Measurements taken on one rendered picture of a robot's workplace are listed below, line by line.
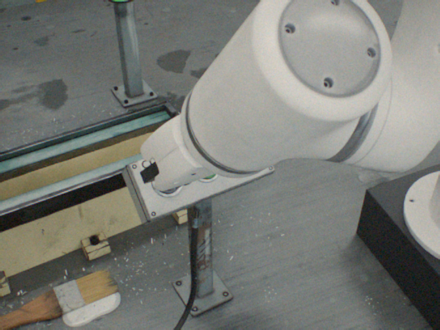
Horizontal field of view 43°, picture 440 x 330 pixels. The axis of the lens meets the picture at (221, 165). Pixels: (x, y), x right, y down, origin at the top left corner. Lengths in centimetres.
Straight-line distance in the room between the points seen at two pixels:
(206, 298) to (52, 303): 23
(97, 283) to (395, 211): 46
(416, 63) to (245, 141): 12
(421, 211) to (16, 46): 107
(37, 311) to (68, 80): 63
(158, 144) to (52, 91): 88
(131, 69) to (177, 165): 79
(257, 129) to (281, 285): 58
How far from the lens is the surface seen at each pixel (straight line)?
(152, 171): 51
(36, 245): 92
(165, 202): 65
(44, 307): 89
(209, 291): 86
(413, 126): 37
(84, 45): 149
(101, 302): 88
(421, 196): 90
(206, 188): 66
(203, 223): 74
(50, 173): 97
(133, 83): 124
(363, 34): 32
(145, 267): 91
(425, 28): 37
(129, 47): 120
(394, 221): 87
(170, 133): 44
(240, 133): 34
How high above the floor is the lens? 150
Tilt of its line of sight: 41 degrees down
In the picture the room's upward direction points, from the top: straight up
